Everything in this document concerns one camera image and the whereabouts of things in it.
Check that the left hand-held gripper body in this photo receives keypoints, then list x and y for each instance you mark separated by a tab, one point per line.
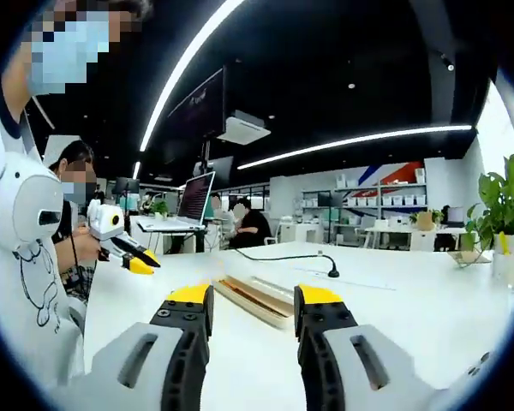
105	222

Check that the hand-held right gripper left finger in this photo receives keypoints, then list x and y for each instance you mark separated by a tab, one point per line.
145	368

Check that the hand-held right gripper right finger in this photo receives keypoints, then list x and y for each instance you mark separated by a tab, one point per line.
368	368

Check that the cream cutlery case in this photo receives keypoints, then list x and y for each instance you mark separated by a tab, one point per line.
257	299

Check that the person's left hand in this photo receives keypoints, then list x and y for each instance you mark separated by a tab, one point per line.
86	246

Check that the open laptop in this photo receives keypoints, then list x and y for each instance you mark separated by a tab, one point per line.
195	199

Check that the white chest device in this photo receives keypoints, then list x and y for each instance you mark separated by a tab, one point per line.
21	205

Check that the person in white shirt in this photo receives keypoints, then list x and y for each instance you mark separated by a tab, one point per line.
30	299

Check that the white background desk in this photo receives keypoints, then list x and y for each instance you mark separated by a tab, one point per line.
411	233

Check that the wooden stand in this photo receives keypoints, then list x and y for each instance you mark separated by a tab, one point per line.
469	257

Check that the hanging dark monitor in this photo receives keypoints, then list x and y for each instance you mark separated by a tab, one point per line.
201	107

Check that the small plant in brown pot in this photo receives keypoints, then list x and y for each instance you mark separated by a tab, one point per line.
426	220

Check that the ceiling air conditioner unit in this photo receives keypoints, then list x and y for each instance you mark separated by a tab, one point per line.
244	128

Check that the storage shelf with white bins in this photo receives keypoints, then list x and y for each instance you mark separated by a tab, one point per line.
368	199

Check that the curved ceiling light strip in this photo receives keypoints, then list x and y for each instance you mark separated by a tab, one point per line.
184	64

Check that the potted green plant white pot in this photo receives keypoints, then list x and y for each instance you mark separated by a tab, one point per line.
503	201

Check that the straight ceiling light strip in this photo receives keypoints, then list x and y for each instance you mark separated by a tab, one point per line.
355	141

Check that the large bright window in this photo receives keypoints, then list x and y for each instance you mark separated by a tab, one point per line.
503	128

